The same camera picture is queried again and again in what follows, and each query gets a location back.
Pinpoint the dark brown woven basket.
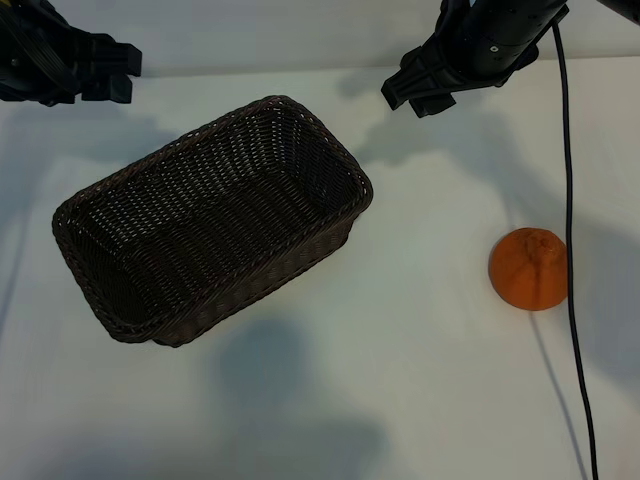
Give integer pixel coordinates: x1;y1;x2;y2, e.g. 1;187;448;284
51;94;375;349

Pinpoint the black hanging cable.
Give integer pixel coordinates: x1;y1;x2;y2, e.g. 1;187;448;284
549;19;601;480

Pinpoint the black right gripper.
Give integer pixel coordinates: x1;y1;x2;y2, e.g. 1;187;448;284
381;24;540;119

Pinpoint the orange fruit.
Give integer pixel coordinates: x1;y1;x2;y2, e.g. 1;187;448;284
488;227;570;312

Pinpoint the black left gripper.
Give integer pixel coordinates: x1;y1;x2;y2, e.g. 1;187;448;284
0;17;144;107

